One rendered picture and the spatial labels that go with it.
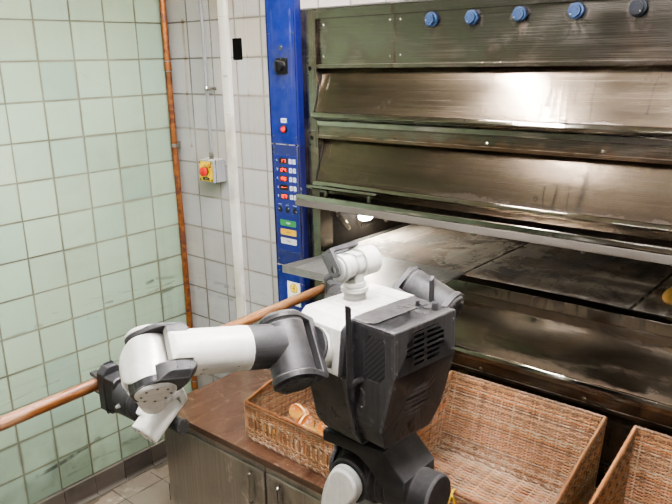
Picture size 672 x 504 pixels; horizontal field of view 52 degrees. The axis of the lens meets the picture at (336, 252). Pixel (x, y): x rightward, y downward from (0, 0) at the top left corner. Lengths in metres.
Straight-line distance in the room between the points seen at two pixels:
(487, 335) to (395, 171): 0.66
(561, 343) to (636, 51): 0.90
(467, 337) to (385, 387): 1.06
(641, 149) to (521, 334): 0.71
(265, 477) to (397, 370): 1.27
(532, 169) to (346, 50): 0.82
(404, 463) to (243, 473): 1.16
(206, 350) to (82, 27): 2.04
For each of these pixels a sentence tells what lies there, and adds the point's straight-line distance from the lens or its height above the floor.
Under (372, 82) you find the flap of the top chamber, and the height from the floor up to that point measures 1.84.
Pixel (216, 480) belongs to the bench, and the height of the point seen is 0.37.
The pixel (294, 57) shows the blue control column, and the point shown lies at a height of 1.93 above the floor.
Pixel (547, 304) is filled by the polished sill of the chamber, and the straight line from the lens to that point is 2.31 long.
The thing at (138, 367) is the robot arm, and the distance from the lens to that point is 1.33.
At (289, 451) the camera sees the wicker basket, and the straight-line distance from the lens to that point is 2.52.
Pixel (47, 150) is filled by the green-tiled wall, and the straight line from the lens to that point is 3.05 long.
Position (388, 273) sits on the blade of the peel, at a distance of 2.49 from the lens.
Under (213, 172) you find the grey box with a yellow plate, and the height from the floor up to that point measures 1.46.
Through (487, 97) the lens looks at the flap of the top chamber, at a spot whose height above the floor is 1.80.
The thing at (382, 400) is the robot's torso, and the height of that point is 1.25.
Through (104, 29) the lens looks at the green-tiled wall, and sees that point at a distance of 3.20.
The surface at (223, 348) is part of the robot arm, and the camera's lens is 1.34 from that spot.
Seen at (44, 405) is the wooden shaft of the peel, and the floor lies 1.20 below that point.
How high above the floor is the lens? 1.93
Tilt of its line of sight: 16 degrees down
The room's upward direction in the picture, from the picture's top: 1 degrees counter-clockwise
